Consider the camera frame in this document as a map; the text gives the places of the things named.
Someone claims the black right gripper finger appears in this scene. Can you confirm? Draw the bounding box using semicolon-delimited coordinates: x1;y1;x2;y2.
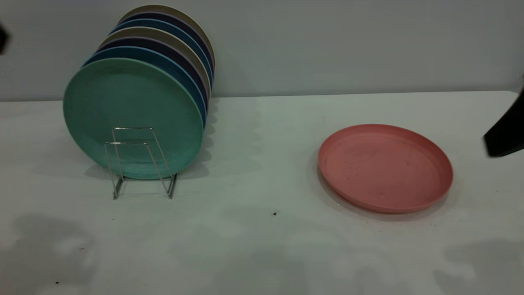
483;87;524;158

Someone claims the pink round plate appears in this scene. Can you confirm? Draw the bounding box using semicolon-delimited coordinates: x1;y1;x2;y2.
318;124;454;214

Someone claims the green round plate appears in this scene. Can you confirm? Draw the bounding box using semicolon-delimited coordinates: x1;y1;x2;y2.
63;57;204;179

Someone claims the beige round plate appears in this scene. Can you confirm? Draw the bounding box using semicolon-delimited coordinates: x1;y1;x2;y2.
98;27;212;101
118;5;216;63

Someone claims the dark purple round plate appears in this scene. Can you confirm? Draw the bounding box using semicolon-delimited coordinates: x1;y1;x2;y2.
96;37;210;112
119;11;215;71

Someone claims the blue round plate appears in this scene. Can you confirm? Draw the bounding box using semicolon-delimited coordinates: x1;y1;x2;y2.
82;46;208;128
109;18;214;87

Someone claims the metal wire plate rack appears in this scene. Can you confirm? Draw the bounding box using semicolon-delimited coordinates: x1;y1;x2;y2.
104;127;178;200

